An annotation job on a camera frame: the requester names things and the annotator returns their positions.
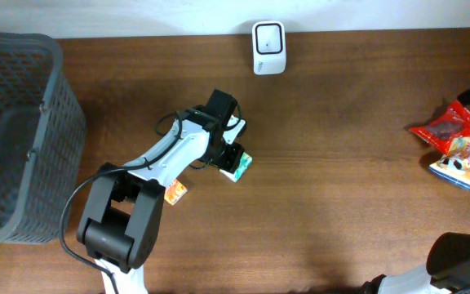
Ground green tissue pack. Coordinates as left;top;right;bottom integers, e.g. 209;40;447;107
220;152;253;183

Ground red candy bag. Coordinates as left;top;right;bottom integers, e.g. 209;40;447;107
410;101;470;154

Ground orange tissue pack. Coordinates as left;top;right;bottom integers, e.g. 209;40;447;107
164;180;188;206

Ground cream snack bag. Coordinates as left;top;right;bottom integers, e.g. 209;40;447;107
428;137;470;191

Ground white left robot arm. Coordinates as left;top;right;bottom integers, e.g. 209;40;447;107
77;90;251;293

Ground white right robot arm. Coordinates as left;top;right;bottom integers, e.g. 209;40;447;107
358;88;470;293

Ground white barcode scanner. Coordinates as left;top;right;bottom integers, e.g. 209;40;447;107
251;20;286;75

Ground grey plastic basket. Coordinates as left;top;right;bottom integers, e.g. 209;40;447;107
0;33;86;244

